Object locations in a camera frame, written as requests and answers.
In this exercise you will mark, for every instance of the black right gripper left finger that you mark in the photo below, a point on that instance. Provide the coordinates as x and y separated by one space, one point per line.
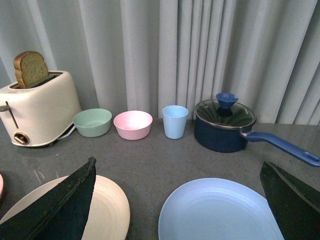
60 214

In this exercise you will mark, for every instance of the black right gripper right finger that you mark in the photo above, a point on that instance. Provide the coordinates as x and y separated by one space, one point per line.
294 204

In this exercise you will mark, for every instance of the cream white plate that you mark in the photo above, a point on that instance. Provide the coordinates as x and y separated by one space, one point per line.
109 215

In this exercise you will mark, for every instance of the pink plate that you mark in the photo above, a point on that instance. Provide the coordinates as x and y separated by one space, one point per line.
1 185

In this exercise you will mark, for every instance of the light blue plate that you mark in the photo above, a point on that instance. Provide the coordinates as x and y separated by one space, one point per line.
216 209

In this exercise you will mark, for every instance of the green bowl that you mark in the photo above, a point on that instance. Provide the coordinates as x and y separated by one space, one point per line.
93 122

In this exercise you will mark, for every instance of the cream white toaster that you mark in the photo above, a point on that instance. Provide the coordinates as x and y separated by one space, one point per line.
38 116

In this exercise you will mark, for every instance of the dark blue saucepan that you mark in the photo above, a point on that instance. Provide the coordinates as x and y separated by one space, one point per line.
233 140

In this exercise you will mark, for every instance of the pink bowl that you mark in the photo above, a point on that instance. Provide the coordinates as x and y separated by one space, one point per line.
133 125

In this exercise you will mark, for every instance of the glass pot lid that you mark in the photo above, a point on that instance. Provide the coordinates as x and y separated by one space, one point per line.
225 112

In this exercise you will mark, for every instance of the brown bread slice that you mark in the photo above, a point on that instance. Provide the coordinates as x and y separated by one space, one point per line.
30 69

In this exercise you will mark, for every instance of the light blue cup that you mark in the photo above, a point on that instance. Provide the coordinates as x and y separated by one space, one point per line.
174 120

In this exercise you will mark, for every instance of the grey curtain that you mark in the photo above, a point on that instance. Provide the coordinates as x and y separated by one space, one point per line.
148 54

